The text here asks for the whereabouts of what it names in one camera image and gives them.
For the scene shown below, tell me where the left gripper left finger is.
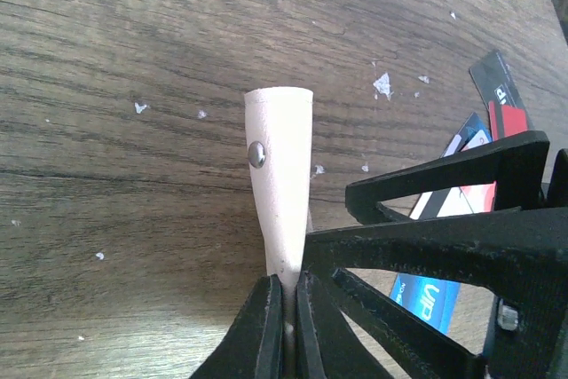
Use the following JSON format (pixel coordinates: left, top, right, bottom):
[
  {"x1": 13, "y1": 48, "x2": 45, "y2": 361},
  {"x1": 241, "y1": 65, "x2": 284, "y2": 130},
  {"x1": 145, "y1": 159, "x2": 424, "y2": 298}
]
[{"x1": 192, "y1": 275, "x2": 283, "y2": 379}]

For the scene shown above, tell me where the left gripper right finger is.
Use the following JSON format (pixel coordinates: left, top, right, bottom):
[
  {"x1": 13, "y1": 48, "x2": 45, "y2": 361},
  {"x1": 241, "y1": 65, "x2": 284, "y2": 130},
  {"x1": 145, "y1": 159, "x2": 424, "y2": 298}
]
[{"x1": 296, "y1": 130, "x2": 567, "y2": 378}]

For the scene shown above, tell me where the blue VIP card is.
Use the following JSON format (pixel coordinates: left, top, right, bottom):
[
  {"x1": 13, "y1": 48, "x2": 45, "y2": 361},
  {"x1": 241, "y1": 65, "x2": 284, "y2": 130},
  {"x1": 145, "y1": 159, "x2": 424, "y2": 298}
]
[{"x1": 390, "y1": 273, "x2": 461, "y2": 335}]

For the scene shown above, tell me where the red card black stripe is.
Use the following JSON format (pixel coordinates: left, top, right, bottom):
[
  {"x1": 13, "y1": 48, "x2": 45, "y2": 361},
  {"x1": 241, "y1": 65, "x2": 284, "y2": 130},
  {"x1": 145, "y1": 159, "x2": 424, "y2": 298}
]
[{"x1": 488, "y1": 101, "x2": 530, "y2": 141}]

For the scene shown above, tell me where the beige leather card holder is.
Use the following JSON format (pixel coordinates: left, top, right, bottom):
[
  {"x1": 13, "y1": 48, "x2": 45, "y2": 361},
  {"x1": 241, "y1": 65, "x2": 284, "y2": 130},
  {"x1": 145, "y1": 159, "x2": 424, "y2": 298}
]
[{"x1": 242, "y1": 86, "x2": 314, "y2": 287}]

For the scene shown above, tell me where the white card red circle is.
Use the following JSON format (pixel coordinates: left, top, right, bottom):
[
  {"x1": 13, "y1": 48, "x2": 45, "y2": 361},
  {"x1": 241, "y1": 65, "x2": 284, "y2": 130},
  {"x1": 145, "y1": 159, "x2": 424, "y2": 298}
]
[{"x1": 438, "y1": 183, "x2": 495, "y2": 217}]

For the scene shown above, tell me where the black VIP card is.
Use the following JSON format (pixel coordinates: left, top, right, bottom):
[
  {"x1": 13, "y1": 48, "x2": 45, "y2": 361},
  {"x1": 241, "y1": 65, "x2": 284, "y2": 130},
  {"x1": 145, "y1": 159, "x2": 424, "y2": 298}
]
[{"x1": 469, "y1": 49, "x2": 526, "y2": 111}]

